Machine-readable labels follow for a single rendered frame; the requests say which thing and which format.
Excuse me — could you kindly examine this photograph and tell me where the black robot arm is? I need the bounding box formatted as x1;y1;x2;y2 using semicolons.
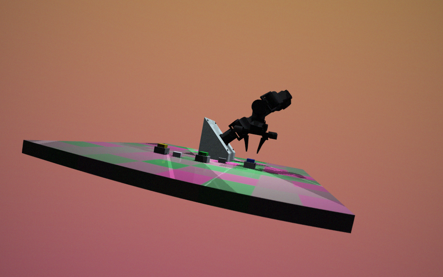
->
220;90;292;146

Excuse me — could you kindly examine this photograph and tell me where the blue button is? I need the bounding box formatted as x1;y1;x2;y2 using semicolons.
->
243;159;256;169

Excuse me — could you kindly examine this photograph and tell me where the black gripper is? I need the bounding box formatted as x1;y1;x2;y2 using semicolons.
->
233;115;277;154

